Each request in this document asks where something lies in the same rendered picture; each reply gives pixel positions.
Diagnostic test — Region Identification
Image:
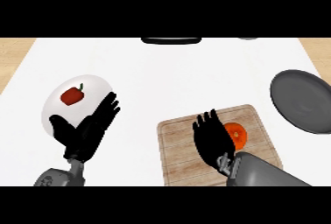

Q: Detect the dark grey pan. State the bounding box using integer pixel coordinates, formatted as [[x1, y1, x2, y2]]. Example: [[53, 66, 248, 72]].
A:
[[268, 69, 331, 135]]

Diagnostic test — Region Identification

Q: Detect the black flat appliance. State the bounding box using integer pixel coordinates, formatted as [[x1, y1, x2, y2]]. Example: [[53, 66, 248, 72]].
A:
[[138, 37, 202, 46]]

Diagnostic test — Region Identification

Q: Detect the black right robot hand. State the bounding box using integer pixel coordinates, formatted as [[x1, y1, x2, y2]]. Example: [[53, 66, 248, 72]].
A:
[[190, 108, 237, 177]]

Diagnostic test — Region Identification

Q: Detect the white oval plate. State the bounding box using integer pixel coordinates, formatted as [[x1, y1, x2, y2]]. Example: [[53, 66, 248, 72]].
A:
[[39, 74, 113, 138]]

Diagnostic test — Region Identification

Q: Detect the orange squash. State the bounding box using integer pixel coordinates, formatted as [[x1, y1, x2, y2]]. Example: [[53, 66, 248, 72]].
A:
[[221, 122, 248, 151]]

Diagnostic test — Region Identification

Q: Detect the red bell pepper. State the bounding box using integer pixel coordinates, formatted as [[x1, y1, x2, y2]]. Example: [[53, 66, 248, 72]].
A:
[[59, 83, 85, 107]]

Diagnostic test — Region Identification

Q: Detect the wooden cutting board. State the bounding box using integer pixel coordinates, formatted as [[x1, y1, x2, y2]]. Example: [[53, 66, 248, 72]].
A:
[[156, 103, 285, 187]]

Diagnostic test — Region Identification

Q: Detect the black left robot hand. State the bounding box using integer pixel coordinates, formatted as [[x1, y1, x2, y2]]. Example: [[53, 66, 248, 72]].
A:
[[47, 91, 121, 164]]

